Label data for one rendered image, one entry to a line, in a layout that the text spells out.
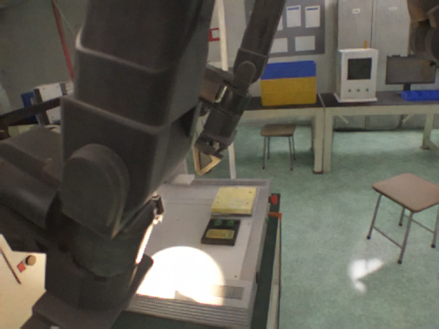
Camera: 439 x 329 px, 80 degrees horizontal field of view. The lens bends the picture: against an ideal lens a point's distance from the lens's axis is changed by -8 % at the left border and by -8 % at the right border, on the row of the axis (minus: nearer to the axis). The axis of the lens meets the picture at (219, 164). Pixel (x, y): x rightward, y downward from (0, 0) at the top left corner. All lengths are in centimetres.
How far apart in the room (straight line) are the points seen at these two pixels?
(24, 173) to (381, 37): 447
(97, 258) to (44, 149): 9
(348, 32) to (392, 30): 57
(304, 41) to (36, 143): 468
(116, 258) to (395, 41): 451
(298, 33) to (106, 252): 469
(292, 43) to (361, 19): 106
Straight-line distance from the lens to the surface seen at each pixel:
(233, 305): 80
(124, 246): 21
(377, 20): 452
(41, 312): 29
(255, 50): 57
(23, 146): 23
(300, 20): 481
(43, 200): 23
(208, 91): 61
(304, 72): 318
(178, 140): 18
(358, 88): 332
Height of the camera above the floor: 148
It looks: 24 degrees down
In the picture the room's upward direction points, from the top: 7 degrees counter-clockwise
